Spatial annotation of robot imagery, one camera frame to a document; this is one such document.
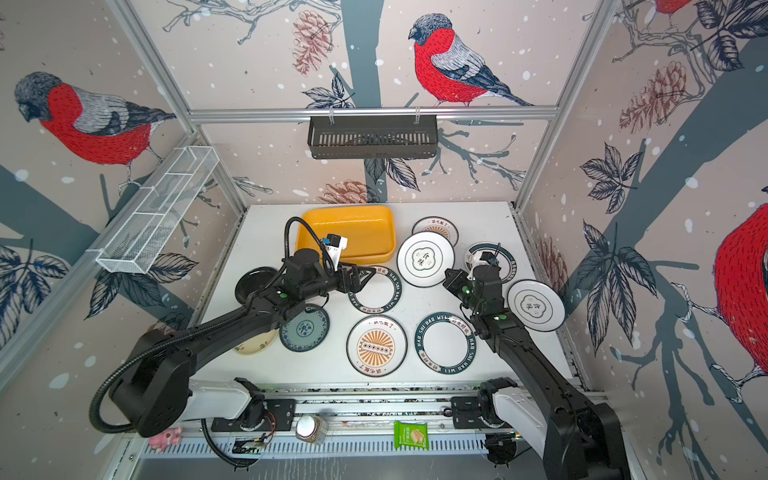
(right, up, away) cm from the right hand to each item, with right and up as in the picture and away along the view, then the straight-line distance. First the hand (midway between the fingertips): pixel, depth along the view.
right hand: (442, 272), depth 83 cm
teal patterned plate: (-40, -18, +5) cm, 44 cm away
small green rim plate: (-18, -8, +12) cm, 23 cm away
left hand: (-21, +1, -5) cm, 22 cm away
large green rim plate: (+1, -22, +4) cm, 22 cm away
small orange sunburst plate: (+3, +14, +31) cm, 35 cm away
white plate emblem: (+32, -12, +10) cm, 35 cm away
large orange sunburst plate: (-19, -22, +3) cm, 29 cm away
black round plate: (-63, -6, +18) cm, 66 cm away
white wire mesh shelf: (-77, +12, -9) cm, 79 cm away
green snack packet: (-10, -37, -13) cm, 41 cm away
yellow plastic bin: (-24, +12, +34) cm, 43 cm away
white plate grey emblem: (-5, +3, +5) cm, 8 cm away
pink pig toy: (-69, -38, -14) cm, 80 cm away
